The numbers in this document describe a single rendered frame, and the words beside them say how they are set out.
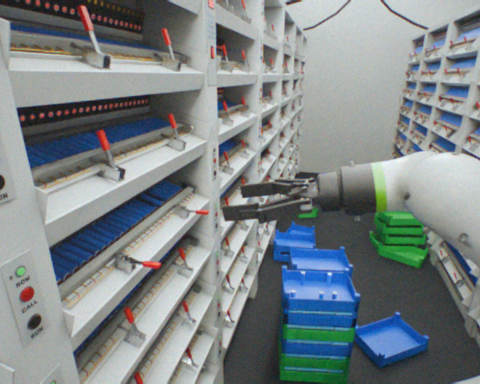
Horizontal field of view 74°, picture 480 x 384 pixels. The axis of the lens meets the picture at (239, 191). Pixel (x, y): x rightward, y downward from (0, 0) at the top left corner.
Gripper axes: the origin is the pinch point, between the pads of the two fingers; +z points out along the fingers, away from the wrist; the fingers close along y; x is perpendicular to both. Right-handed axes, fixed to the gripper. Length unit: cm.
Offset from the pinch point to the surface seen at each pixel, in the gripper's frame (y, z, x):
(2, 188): -34.9, 14.7, 16.3
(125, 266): -13.3, 21.9, -6.8
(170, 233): 4.8, 21.5, -8.3
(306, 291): 62, 0, -67
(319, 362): 52, -2, -96
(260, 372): 50, 26, -103
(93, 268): -18.4, 24.3, -3.9
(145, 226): -0.2, 24.5, -3.7
